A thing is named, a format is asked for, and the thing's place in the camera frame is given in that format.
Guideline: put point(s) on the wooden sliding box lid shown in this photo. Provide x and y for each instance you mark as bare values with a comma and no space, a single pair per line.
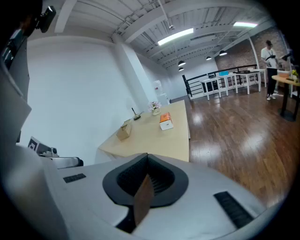
127,123

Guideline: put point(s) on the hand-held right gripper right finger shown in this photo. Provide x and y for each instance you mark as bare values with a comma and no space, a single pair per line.
192,211

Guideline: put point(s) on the yellow potted plant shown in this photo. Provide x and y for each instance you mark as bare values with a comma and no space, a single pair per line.
294,74

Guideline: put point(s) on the ceiling security camera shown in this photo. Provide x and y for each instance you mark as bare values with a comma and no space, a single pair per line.
171,27

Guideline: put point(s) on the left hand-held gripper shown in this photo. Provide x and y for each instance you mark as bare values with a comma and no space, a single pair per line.
37,145

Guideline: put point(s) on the wooden box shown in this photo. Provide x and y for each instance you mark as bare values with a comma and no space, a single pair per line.
123,134

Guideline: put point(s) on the orange box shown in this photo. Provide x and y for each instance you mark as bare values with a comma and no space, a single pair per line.
283,75

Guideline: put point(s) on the white shade brass table lamp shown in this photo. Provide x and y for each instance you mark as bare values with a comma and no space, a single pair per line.
137,117

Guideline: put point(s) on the orange snack bag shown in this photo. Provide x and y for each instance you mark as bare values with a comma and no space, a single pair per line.
165,118

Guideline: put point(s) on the pink flowers in white pot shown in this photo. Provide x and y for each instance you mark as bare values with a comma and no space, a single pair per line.
154,106

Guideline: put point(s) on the blue box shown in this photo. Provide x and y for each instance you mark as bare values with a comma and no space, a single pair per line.
223,73

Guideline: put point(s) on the black head-worn camera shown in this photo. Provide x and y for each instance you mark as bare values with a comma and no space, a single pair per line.
47,18

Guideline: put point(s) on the ceiling tube light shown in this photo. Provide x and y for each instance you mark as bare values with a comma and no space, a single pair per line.
175,36
245,24

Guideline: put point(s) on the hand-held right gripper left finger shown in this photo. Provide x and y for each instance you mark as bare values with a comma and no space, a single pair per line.
98,201

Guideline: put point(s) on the round wooden pedestal table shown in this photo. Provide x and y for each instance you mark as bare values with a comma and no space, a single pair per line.
282,79

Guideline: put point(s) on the white table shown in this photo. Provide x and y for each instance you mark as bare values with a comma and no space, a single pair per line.
226,76
248,74
209,80

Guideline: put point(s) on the white water dispenser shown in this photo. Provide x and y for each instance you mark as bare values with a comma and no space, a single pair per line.
161,90

